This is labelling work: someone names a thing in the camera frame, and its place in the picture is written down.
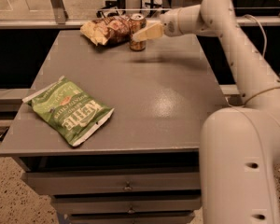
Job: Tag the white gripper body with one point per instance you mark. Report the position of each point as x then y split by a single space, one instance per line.
170 24

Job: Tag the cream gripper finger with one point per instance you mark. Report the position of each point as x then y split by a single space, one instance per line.
151 31

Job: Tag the orange soda can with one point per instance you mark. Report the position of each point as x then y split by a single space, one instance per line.
137 22

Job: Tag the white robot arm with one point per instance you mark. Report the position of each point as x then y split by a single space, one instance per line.
240 144

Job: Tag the brown chip bag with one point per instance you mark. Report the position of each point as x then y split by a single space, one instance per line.
107 31

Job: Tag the green Kettle chip bag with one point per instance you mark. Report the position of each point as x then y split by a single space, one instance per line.
69 110

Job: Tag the black office chair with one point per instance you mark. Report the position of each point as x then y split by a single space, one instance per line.
111 8

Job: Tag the metal window railing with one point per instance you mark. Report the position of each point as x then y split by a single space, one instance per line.
71 14

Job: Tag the top drawer with knob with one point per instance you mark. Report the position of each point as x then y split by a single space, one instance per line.
112 181

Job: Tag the drawer with knob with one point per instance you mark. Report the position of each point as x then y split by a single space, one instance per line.
112 181
127 204

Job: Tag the middle drawer with knob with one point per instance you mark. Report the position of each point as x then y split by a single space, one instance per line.
127 204

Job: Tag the bottom drawer front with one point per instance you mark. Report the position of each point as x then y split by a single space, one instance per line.
140 218

